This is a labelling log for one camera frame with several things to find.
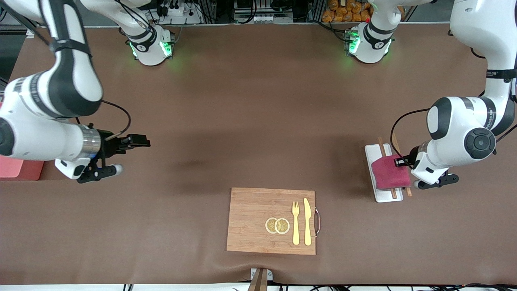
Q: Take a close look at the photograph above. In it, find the pink plastic bin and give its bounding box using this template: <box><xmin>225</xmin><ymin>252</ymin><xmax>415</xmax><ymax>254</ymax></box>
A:
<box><xmin>0</xmin><ymin>157</ymin><xmax>45</xmax><ymax>181</ymax></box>

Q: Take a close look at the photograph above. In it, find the wooden chopstick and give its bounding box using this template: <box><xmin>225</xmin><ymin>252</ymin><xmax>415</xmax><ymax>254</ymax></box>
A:
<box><xmin>378</xmin><ymin>137</ymin><xmax>397</xmax><ymax>199</ymax></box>
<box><xmin>391</xmin><ymin>133</ymin><xmax>412</xmax><ymax>197</ymax></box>

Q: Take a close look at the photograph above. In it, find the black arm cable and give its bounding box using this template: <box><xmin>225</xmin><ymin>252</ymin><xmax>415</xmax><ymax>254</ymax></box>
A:
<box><xmin>101</xmin><ymin>100</ymin><xmax>132</xmax><ymax>140</ymax></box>
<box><xmin>390</xmin><ymin>108</ymin><xmax>431</xmax><ymax>159</ymax></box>

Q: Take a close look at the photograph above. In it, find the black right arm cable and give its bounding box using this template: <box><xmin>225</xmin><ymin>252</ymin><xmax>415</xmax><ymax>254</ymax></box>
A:
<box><xmin>101</xmin><ymin>100</ymin><xmax>132</xmax><ymax>140</ymax></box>

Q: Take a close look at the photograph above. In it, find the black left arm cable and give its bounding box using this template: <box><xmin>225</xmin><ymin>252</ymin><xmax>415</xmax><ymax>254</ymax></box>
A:
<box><xmin>390</xmin><ymin>108</ymin><xmax>431</xmax><ymax>159</ymax></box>

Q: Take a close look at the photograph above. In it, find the yellow knife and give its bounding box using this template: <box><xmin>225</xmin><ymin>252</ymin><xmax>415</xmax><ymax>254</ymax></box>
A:
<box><xmin>303</xmin><ymin>198</ymin><xmax>312</xmax><ymax>246</ymax></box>

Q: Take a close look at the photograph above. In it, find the brown table mat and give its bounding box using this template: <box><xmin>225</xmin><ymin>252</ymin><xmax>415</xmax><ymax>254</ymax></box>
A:
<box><xmin>0</xmin><ymin>22</ymin><xmax>517</xmax><ymax>285</ymax></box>

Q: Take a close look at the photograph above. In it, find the red cloth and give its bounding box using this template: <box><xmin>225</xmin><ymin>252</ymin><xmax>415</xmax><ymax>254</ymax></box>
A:
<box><xmin>371</xmin><ymin>154</ymin><xmax>412</xmax><ymax>190</ymax></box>

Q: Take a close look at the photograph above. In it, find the white rectangular tray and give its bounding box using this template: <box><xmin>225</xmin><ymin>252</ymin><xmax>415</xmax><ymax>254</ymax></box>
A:
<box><xmin>364</xmin><ymin>143</ymin><xmax>404</xmax><ymax>203</ymax></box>

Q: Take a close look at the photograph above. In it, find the yellow fork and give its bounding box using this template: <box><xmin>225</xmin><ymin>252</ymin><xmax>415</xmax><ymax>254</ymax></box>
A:
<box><xmin>292</xmin><ymin>201</ymin><xmax>300</xmax><ymax>245</ymax></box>

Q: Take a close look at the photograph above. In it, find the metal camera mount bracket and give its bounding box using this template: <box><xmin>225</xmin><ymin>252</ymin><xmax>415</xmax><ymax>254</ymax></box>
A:
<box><xmin>247</xmin><ymin>268</ymin><xmax>273</xmax><ymax>291</ymax></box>

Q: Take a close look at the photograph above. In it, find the white power strip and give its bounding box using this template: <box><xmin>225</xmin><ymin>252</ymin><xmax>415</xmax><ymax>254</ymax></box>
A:
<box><xmin>156</xmin><ymin>4</ymin><xmax>202</xmax><ymax>25</ymax></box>

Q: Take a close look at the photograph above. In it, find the wooden cutting board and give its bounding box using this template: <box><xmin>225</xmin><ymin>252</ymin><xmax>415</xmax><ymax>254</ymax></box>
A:
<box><xmin>226</xmin><ymin>187</ymin><xmax>322</xmax><ymax>256</ymax></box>

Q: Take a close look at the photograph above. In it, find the pile of orange items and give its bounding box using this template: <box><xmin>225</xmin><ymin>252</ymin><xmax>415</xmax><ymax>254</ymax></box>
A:
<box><xmin>322</xmin><ymin>0</ymin><xmax>404</xmax><ymax>23</ymax></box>

